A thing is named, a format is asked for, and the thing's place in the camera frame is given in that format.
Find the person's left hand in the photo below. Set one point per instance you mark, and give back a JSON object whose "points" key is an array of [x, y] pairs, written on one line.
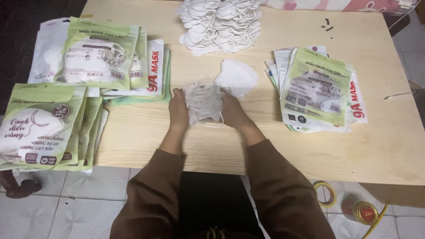
{"points": [[177, 113]]}

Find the person's right hand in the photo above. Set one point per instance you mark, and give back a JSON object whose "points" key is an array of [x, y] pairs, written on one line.
{"points": [[235, 114]]}

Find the bundle of white face masks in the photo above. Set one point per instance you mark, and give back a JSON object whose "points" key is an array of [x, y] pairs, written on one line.
{"points": [[203, 103]]}

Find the single white face mask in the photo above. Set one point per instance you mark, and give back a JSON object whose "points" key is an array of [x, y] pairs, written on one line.
{"points": [[237, 78]]}

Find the stack of flat empty packets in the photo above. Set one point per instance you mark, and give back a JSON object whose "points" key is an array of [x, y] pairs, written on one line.
{"points": [[318, 89]]}

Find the person's black trousers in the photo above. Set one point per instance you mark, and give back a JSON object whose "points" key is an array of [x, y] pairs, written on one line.
{"points": [[215, 202]]}

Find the large heap of white masks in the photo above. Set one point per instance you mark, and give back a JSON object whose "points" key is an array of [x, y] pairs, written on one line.
{"points": [[220, 25]]}

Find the stack of filled mask packets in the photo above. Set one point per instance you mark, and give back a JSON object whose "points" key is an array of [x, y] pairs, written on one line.
{"points": [[99, 56]]}

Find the yellow tape roll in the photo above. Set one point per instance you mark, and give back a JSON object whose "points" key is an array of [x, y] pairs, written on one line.
{"points": [[320, 187]]}

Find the small black scraps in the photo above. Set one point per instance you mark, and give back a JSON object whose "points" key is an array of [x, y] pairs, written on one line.
{"points": [[327, 25]]}

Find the stack of green mask packets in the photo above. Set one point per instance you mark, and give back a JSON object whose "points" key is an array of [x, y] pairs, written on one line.
{"points": [[39, 129]]}

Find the pink patterned cloth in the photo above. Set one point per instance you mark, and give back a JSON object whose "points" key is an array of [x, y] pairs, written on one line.
{"points": [[335, 5]]}

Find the red can with gold lid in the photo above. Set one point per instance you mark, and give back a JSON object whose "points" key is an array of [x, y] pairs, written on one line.
{"points": [[360, 211]]}

